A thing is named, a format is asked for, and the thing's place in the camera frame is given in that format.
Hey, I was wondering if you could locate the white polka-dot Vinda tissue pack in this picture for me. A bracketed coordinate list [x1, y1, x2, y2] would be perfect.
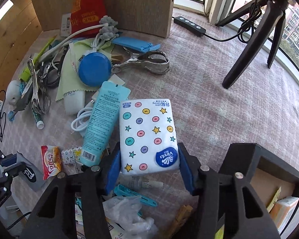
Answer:
[119, 99, 180, 176]

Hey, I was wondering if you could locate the light blue cream tube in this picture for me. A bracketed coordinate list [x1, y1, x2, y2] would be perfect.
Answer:
[80, 81, 131, 167]

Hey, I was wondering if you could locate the orange tissue pack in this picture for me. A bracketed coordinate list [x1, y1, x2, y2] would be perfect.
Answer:
[269, 196, 299, 234]

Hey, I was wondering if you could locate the grey silver tube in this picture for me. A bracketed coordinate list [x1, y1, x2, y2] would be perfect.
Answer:
[118, 175, 164, 190]

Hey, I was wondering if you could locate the grey card with black circle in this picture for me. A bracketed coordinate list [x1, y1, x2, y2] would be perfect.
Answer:
[17, 152, 46, 192]

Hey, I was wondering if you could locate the wooden clothes peg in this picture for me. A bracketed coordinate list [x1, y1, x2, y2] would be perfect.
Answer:
[165, 205, 193, 238]

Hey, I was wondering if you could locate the crumpled clear plastic bag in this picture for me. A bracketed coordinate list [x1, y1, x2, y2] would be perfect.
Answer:
[103, 196, 158, 238]

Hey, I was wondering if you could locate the patterned lighter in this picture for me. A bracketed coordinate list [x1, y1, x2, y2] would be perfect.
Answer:
[61, 147, 81, 165]

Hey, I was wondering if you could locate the Coffee mate sachet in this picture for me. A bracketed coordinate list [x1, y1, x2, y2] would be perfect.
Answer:
[41, 145, 62, 180]

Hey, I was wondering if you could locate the blue plastic clothes peg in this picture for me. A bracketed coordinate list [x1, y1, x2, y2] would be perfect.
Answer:
[8, 107, 22, 122]

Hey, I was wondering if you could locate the green glass vial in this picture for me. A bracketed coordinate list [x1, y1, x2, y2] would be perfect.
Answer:
[31, 108, 45, 130]

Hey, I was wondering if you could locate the white bottle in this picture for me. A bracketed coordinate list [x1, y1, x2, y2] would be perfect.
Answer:
[64, 90, 85, 116]

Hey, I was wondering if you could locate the yellow wooden stick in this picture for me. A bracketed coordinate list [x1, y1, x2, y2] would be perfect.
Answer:
[266, 187, 281, 213]

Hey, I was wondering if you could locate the green tube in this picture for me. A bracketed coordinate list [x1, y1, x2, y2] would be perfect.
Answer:
[19, 35, 57, 83]

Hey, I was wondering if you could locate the black wooden tray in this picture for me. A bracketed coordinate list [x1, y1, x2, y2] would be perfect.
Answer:
[217, 142, 299, 239]

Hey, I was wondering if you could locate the light green cleaning cloth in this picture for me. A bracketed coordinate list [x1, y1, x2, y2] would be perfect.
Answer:
[55, 38, 113, 101]

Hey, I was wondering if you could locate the blue round case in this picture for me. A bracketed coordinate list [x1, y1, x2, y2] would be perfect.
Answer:
[78, 52, 112, 87]

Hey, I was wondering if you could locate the silver metal tongs clip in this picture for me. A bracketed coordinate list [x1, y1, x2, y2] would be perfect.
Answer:
[111, 47, 170, 75]

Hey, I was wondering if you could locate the black power strip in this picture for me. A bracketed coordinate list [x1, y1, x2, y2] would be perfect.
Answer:
[173, 16, 206, 37]

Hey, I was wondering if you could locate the red fabric pouch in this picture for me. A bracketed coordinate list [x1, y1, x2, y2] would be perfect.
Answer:
[70, 0, 106, 33]

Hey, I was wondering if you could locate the black tripod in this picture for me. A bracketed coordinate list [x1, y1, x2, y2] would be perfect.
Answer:
[216, 0, 289, 89]

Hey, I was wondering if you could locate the white coiled usb cable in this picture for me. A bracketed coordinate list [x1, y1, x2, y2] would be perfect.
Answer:
[70, 99, 95, 137]

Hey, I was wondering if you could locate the black coiled cable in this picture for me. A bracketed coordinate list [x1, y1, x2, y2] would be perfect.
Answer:
[39, 54, 65, 88]

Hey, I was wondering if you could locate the white curved cable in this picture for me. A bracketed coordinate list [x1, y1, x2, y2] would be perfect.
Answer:
[37, 23, 109, 64]

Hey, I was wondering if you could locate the grey plush cable holder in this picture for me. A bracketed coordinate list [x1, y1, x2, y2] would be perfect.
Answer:
[99, 15, 119, 40]

